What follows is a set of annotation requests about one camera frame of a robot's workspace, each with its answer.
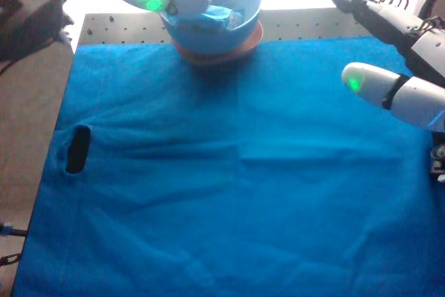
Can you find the right white five-finger robot hand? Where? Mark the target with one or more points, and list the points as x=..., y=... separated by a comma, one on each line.
x=417, y=100

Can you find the blue snack packet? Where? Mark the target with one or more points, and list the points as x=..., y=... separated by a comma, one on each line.
x=217, y=15

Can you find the light blue plastic bowl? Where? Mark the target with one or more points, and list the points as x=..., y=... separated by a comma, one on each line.
x=222, y=38

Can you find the blue cloth table cover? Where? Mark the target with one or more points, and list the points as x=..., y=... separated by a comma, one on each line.
x=226, y=189

